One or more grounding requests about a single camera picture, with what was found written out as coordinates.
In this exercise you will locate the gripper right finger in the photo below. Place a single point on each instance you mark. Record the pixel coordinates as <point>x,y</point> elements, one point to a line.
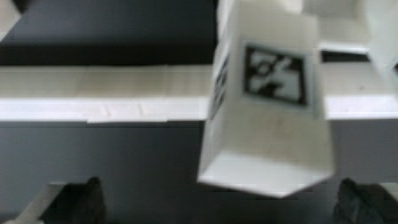
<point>367,204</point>

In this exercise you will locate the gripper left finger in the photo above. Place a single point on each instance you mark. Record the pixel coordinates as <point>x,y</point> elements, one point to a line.
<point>69,204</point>

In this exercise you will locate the white chair leg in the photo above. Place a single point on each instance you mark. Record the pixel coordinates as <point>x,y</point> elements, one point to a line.
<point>385,36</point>
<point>268,148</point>

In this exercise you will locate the white chair seat part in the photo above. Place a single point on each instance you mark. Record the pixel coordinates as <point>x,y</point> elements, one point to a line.
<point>351,20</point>

